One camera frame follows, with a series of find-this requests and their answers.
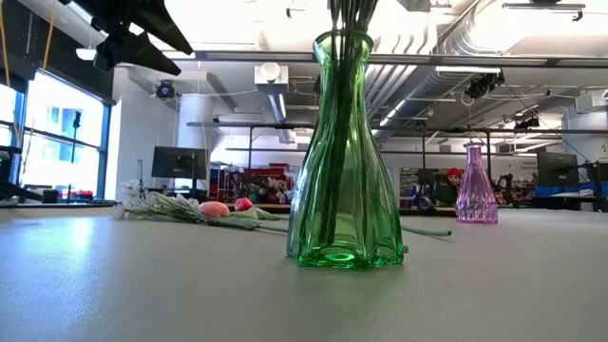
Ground white round ceiling lamp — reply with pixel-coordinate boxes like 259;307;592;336
259;62;282;84

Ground person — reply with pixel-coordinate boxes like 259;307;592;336
429;166;465;208

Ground red artificial tulip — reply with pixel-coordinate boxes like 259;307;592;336
234;196;453;238

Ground silver ceiling duct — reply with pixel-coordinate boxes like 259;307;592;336
370;0;517;140

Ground blue storage bins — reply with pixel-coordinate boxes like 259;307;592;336
534;181;608;199

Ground pink artificial tulip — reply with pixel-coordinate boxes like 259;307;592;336
198;199;291;235

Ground black stand by window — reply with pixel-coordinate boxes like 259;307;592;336
66;110;83;200

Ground pink glass vase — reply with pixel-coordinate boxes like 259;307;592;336
455;142;500;225

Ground large blue-framed window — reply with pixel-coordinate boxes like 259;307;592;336
0;69;113;201

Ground black room monitor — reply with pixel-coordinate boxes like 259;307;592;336
537;151;581;188
150;145;209;181

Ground green glass vase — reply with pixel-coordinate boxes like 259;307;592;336
286;28;406;273

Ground background flower bouquet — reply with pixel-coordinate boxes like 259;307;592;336
249;175;294;205

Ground yellow hanging cable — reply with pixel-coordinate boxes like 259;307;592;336
41;0;59;72

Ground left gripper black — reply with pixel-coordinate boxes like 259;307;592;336
64;0;195;77

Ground white artificial flower bunch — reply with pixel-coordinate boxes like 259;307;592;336
111;179;267;232

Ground red storage shelf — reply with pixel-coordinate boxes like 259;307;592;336
208;162;296;205

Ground long ceiling light bar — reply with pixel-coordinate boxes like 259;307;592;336
434;65;504;75

